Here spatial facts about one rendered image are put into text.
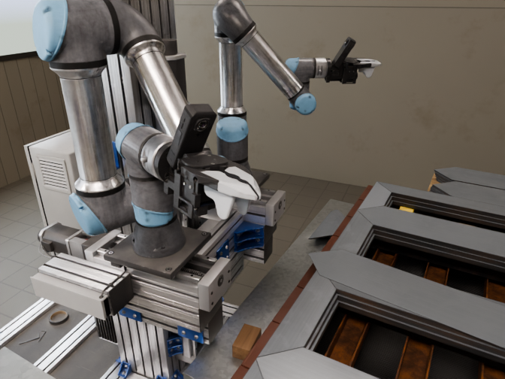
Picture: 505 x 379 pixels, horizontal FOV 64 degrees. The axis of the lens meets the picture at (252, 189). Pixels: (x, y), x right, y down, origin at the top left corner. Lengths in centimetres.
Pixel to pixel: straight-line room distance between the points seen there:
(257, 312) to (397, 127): 271
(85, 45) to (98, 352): 152
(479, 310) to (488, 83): 264
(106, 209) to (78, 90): 28
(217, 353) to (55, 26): 99
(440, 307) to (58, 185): 127
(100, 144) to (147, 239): 30
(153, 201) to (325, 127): 329
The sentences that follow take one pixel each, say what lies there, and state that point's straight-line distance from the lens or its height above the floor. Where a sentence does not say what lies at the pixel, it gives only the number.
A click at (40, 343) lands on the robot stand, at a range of 227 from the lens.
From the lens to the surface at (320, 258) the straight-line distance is 144.
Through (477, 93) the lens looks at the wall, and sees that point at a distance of 380.
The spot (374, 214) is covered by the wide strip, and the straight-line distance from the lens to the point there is 176.
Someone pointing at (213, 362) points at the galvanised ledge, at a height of 68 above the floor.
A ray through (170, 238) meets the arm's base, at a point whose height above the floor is 109.
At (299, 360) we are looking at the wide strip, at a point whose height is 87.
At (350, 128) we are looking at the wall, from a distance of 393.
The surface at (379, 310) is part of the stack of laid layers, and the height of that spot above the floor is 85.
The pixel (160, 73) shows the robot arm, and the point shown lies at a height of 154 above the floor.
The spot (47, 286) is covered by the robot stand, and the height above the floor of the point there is 94.
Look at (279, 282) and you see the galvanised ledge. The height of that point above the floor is 68.
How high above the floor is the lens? 169
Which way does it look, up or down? 26 degrees down
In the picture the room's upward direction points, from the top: straight up
